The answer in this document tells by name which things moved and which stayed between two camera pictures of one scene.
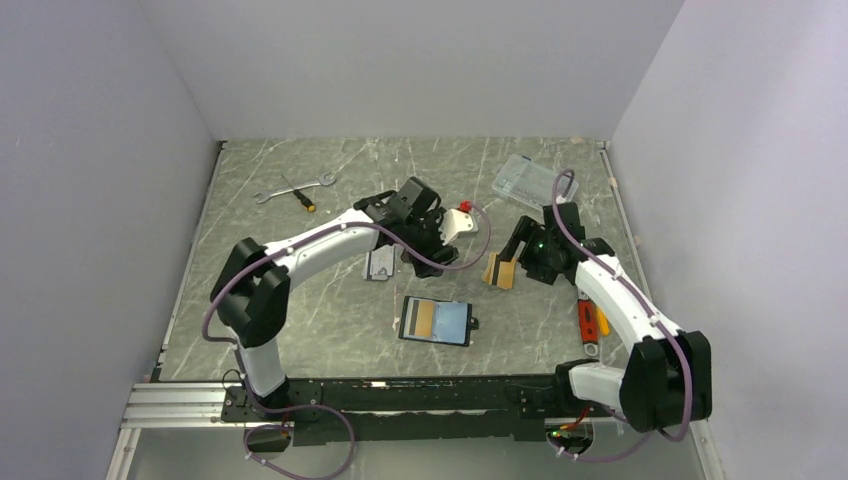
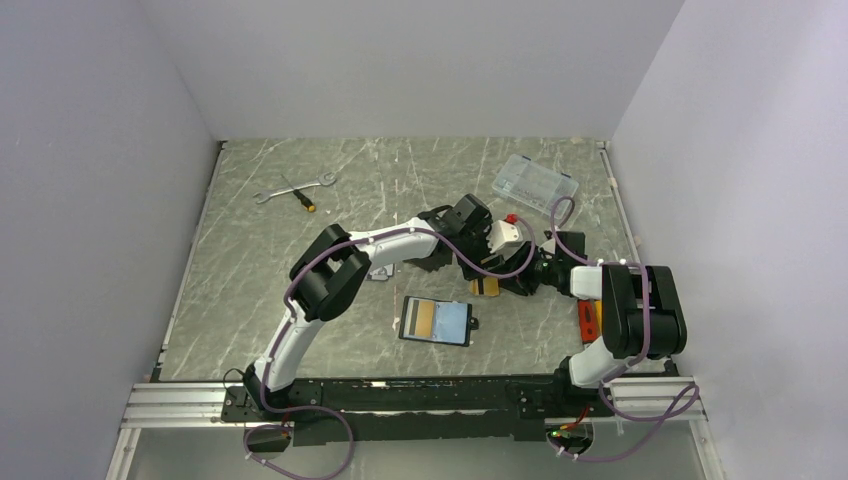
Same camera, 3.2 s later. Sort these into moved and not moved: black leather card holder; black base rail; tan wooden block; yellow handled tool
Moved: tan wooden block
Not moved: black leather card holder; yellow handled tool; black base rail
